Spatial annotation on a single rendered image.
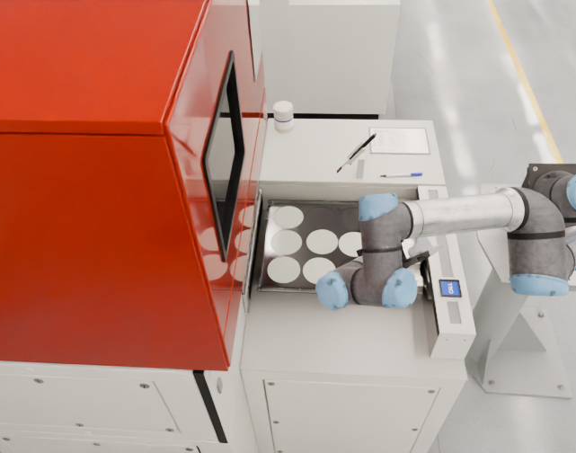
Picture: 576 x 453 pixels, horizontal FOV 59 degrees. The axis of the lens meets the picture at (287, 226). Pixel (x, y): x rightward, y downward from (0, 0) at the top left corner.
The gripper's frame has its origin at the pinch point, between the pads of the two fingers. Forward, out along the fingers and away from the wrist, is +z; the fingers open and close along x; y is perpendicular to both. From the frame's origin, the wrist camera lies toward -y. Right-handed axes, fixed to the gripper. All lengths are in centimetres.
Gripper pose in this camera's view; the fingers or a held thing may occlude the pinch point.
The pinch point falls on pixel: (417, 253)
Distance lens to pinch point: 130.4
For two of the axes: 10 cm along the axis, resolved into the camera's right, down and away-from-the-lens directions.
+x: -6.5, 2.5, 7.2
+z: 6.7, -2.5, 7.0
